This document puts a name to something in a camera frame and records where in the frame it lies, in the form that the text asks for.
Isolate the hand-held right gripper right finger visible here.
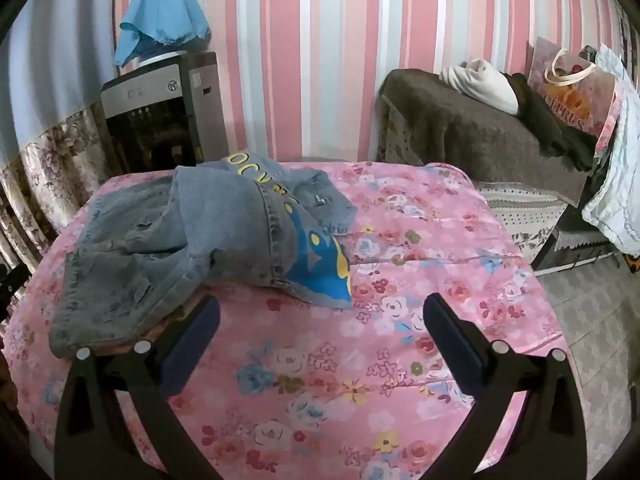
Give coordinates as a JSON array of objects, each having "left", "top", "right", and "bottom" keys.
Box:
[{"left": 421, "top": 293, "right": 588, "bottom": 480}]

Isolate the dark clothes pile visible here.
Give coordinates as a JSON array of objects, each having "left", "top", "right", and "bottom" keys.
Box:
[{"left": 502, "top": 73, "right": 613, "bottom": 173}]

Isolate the white quilted cloth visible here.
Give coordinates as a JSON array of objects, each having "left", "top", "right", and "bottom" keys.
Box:
[{"left": 582, "top": 44, "right": 640, "bottom": 256}]

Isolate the floral paper gift bag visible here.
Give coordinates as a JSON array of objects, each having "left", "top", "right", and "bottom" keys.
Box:
[{"left": 529, "top": 37, "right": 623, "bottom": 153}]

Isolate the pink floral bed sheet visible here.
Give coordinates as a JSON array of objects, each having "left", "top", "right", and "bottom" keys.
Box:
[{"left": 2, "top": 160, "right": 576, "bottom": 480}]

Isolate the brown blanket covered sofa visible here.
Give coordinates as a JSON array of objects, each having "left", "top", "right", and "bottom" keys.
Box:
[{"left": 376, "top": 68, "right": 598, "bottom": 206}]

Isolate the blue cloth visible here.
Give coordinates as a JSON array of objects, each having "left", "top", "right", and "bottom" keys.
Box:
[{"left": 113, "top": 0, "right": 212, "bottom": 67}]

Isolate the white patterned sofa cover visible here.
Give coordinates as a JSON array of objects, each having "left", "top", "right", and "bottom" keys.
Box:
[{"left": 475, "top": 180, "right": 623, "bottom": 271}]

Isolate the white cloth bundle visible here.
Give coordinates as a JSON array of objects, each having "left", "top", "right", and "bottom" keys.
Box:
[{"left": 440, "top": 59, "right": 521, "bottom": 115}]

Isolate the denim jacket with blue print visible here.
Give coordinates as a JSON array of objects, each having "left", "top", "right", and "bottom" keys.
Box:
[{"left": 48, "top": 153, "right": 359, "bottom": 359}]

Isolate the grey water dispenser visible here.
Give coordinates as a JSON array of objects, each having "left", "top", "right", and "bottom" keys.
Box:
[{"left": 100, "top": 50, "right": 221, "bottom": 175}]

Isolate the floral curtain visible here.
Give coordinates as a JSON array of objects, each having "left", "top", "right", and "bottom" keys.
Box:
[{"left": 0, "top": 105, "right": 113, "bottom": 281}]

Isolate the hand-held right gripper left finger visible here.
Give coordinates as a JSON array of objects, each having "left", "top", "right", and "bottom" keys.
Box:
[{"left": 54, "top": 295, "right": 224, "bottom": 480}]

